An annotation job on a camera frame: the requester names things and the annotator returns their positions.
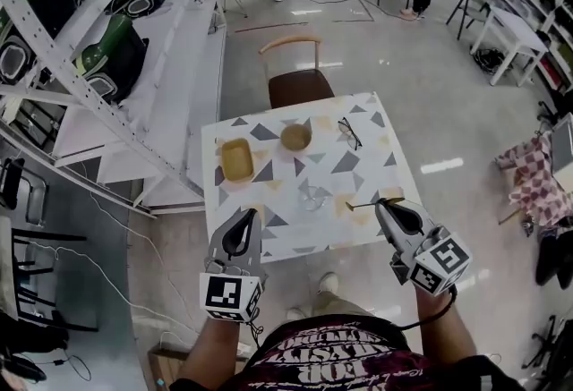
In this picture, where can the person's left forearm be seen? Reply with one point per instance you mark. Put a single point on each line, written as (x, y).
(210, 349)

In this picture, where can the black office chair base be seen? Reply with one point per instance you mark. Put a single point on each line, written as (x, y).
(550, 340)

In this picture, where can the person's dark red printed shirt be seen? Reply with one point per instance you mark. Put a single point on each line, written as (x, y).
(331, 358)

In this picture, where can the black eyeglasses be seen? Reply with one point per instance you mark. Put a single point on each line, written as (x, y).
(350, 134)

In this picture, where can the row of green carrier bags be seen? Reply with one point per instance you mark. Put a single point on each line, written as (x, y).
(116, 45)

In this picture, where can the white triangle-patterned table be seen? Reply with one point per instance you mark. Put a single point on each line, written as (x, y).
(286, 174)

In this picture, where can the person's left white shoe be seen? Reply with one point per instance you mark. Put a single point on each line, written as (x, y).
(297, 313)

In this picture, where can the red white checkered cloth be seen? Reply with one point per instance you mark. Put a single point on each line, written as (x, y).
(537, 183)

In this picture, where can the round wooden bowl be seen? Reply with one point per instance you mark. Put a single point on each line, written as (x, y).
(295, 138)

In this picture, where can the grey table with black frame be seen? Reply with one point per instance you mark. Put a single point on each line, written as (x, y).
(27, 241)

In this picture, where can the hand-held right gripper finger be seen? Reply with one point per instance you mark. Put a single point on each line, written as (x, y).
(391, 232)
(425, 219)

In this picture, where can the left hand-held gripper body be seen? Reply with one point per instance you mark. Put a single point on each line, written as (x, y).
(226, 293)

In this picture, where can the wooden chair with brown seat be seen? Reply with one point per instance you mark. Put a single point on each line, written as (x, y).
(300, 87)

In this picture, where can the person's right forearm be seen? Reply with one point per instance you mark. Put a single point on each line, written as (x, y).
(443, 326)

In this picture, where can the grey chair with black legs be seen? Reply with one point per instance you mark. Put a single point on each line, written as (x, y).
(470, 0)

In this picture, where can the person's right white shoe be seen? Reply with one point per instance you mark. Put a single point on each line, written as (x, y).
(328, 282)

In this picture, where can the clear drinking glass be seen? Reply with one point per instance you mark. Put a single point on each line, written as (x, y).
(313, 200)

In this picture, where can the person's white shoe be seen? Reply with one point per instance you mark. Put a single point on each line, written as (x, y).
(297, 313)
(328, 282)

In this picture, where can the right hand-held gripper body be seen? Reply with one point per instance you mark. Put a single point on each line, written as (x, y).
(441, 264)

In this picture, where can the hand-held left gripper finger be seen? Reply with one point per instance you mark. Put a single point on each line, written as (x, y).
(216, 243)
(255, 241)

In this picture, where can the white metal shelving rack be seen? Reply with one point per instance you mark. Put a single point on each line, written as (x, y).
(112, 112)

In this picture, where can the small white side table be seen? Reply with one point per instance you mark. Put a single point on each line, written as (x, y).
(515, 29)

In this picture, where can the rectangular wooden tray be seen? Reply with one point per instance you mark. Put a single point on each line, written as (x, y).
(237, 161)

